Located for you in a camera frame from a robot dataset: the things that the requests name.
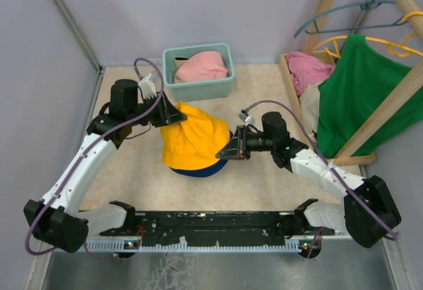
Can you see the pink cloth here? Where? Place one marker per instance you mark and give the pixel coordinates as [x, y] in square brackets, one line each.
[204, 66]

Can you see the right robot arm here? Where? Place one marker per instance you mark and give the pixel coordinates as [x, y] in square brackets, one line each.
[365, 208]

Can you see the white toothed cable strip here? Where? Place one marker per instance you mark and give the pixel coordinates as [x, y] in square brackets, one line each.
[121, 245]

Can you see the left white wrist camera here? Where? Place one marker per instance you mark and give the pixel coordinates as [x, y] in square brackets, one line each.
[147, 86]

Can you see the grey-blue clothes hanger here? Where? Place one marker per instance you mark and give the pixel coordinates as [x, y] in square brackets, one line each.
[350, 9]

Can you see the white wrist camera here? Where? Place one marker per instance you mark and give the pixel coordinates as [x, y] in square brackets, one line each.
[147, 86]
[246, 117]

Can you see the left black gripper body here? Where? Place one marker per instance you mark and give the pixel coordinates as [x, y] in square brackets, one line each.
[156, 116]

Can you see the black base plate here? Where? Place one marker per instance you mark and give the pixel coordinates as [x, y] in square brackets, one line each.
[231, 238]

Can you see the pink garment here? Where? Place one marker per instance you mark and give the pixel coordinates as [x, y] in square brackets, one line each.
[307, 70]

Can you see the beige bucket hat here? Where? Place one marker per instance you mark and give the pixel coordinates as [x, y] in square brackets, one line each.
[179, 61]

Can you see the wooden clothes rack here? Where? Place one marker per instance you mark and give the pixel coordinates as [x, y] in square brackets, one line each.
[400, 110]

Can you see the blue bucket hat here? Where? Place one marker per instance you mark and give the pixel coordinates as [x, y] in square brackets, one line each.
[198, 171]

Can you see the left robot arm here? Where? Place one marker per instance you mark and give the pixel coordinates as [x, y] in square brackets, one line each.
[56, 219]

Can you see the yellow bucket hat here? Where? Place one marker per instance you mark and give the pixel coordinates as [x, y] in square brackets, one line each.
[198, 122]

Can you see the green tank top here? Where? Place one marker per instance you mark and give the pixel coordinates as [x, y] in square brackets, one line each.
[360, 82]

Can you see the teal plastic bin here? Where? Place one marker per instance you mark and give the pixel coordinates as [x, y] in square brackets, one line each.
[199, 90]

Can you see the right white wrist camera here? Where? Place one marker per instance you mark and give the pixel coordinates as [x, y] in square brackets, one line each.
[246, 117]

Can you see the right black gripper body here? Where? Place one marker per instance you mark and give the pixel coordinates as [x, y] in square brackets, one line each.
[252, 142]

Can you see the yellow clothes hanger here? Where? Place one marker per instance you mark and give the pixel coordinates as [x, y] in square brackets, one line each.
[388, 31]

